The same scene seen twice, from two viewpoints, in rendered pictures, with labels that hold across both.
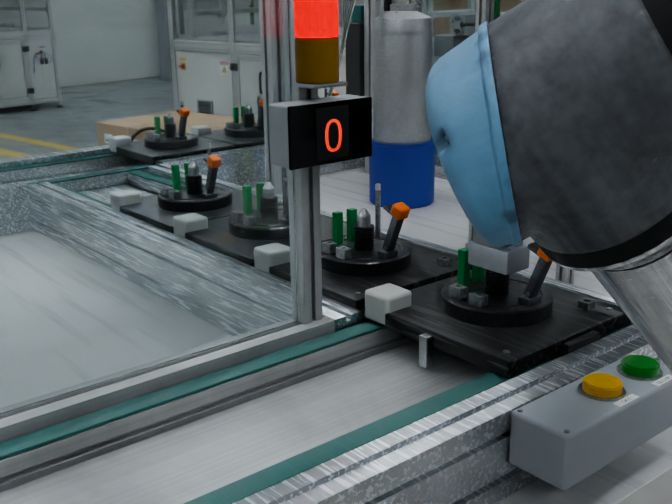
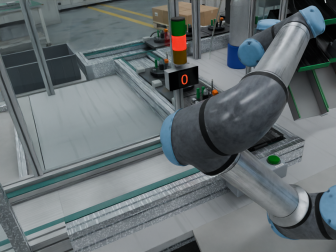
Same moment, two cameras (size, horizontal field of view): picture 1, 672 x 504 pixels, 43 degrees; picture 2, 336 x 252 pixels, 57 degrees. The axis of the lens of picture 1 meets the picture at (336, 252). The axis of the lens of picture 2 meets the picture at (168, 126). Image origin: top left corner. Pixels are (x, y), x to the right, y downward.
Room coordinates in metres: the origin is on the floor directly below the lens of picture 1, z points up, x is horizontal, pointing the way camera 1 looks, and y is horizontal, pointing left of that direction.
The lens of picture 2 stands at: (-0.05, -0.22, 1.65)
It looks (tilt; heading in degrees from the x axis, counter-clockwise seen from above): 32 degrees down; 16
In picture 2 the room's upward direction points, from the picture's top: 5 degrees counter-clockwise
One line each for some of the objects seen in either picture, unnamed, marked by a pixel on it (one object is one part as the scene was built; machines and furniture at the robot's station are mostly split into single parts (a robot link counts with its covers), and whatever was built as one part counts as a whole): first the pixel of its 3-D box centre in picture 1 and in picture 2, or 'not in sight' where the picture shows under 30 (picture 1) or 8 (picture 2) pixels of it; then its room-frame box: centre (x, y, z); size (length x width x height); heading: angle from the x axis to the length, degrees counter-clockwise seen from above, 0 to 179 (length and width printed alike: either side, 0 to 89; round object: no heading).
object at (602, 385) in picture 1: (602, 389); not in sight; (0.81, -0.27, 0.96); 0.04 x 0.04 x 0.02
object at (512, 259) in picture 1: (493, 237); not in sight; (1.04, -0.20, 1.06); 0.08 x 0.04 x 0.07; 39
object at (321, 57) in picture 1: (317, 59); (179, 55); (1.00, 0.02, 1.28); 0.05 x 0.05 x 0.05
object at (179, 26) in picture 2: not in sight; (178, 27); (1.00, 0.02, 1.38); 0.05 x 0.05 x 0.05
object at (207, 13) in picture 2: not in sight; (184, 18); (6.30, 1.06, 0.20); 1.20 x 0.80 x 0.41; 49
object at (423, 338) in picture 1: (425, 350); not in sight; (0.95, -0.11, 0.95); 0.01 x 0.01 x 0.04; 39
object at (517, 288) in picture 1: (496, 299); not in sight; (1.03, -0.20, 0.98); 0.14 x 0.14 x 0.02
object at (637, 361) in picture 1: (639, 370); (273, 160); (0.86, -0.33, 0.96); 0.04 x 0.04 x 0.02
